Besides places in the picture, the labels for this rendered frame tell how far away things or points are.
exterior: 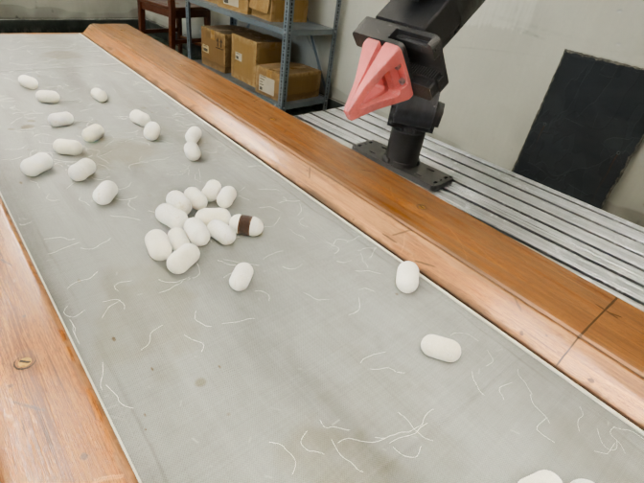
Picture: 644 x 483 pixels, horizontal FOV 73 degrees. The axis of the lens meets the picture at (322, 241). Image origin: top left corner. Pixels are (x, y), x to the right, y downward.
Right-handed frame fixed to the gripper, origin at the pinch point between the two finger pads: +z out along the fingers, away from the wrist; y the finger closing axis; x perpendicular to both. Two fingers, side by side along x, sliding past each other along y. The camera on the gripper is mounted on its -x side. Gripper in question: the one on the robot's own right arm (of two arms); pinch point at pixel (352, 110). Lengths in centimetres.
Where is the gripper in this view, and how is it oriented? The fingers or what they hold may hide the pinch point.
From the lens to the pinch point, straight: 48.2
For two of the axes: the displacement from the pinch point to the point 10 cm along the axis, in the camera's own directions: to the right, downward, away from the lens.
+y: 6.6, 4.9, -5.8
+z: -6.5, 7.5, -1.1
